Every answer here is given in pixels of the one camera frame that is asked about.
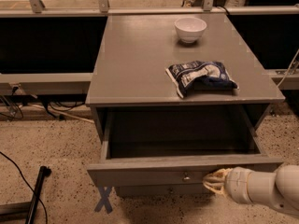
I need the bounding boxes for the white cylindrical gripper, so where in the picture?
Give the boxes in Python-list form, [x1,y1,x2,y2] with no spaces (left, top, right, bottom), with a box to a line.
[203,167,251,204]

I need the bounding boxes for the grey top drawer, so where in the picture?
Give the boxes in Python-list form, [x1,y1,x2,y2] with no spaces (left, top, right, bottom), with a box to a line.
[88,105,282,187]

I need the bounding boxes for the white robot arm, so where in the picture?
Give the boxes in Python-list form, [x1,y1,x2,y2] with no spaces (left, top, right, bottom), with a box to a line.
[203,165,299,218]

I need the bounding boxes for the metal drawer knob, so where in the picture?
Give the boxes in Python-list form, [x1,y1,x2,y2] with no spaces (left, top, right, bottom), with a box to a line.
[182,173,191,182]

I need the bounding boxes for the blue white snack bag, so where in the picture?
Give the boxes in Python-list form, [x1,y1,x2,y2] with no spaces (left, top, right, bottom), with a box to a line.
[165,61,238,98]

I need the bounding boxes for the grey wooden cabinet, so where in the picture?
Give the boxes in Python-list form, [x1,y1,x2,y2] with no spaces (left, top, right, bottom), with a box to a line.
[87,14,284,144]

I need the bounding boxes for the white ceramic bowl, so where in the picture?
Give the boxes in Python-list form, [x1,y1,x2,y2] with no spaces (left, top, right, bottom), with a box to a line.
[175,17,207,43]

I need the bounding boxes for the black metal stand leg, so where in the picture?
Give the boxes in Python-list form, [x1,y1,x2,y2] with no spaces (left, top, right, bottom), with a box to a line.
[0,166,51,224]

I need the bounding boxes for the black floor cable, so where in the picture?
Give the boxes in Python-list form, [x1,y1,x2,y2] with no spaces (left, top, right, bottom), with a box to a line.
[0,150,49,224]

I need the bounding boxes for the grey metal railing frame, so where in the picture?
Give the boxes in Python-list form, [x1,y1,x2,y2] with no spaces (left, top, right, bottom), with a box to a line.
[0,0,299,97]

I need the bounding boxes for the tangled black cables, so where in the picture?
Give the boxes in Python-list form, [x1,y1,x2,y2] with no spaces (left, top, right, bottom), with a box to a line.
[0,86,87,121]

